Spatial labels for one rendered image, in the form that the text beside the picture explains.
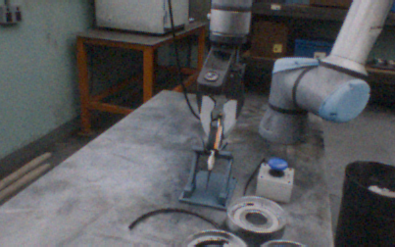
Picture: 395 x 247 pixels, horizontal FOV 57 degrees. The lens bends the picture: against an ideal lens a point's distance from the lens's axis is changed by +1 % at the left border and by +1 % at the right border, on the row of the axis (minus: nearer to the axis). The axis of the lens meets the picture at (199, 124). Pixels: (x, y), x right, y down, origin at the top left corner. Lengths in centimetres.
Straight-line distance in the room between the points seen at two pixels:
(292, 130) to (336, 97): 20
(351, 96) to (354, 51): 11
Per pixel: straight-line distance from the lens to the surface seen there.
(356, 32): 95
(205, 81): 63
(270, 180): 77
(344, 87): 91
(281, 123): 104
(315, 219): 77
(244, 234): 64
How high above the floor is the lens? 122
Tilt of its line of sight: 22 degrees down
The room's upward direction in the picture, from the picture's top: 4 degrees clockwise
